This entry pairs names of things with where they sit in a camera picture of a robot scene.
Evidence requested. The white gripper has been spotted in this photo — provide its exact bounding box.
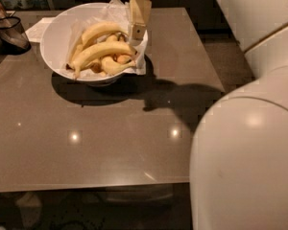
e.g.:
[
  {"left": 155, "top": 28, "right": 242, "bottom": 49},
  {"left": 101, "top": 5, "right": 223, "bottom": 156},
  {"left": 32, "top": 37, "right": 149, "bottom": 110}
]
[{"left": 129, "top": 0, "right": 152, "bottom": 45}]

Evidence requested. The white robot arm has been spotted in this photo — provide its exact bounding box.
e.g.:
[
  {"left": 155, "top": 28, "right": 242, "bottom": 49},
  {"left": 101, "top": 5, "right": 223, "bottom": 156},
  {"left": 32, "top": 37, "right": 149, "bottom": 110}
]
[{"left": 189, "top": 0, "right": 288, "bottom": 230}]

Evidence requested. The top yellow banana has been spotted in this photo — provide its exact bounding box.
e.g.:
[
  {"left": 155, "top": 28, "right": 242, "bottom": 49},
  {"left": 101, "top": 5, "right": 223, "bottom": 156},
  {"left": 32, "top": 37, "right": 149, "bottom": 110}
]
[{"left": 81, "top": 21, "right": 128, "bottom": 47}]

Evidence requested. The small lower yellow banana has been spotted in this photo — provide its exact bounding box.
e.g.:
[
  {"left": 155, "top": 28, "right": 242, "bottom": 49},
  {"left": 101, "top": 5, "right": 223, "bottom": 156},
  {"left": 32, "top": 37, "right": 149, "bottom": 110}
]
[{"left": 101, "top": 56, "right": 136, "bottom": 76}]

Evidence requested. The white bowl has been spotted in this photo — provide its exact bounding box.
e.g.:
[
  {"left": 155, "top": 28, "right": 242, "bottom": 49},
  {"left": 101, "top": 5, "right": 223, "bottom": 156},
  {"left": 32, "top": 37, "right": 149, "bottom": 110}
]
[{"left": 39, "top": 2, "right": 149, "bottom": 88}]

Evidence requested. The long middle yellow banana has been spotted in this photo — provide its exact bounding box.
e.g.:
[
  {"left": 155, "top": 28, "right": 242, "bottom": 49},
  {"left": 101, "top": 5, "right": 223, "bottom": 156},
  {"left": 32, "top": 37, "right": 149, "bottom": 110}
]
[{"left": 68, "top": 41, "right": 136, "bottom": 79}]

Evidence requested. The white paper liner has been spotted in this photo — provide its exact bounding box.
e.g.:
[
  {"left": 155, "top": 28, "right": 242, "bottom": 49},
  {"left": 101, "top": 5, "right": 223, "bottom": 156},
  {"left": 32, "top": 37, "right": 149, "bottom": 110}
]
[{"left": 61, "top": 3, "right": 147, "bottom": 81}]

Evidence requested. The small orange fruit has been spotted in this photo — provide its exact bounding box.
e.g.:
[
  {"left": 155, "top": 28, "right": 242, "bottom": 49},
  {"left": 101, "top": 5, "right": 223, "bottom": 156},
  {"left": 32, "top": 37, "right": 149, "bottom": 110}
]
[{"left": 116, "top": 55, "right": 132, "bottom": 64}]

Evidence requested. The white paper sheet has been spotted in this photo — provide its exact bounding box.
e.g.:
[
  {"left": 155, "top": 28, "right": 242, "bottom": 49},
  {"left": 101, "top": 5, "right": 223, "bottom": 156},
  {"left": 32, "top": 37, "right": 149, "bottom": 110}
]
[{"left": 26, "top": 17, "right": 54, "bottom": 43}]

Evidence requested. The black mesh basket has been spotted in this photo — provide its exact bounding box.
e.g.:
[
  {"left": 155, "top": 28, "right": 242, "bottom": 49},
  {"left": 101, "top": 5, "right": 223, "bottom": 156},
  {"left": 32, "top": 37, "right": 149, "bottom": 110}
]
[{"left": 0, "top": 16, "right": 31, "bottom": 55}]

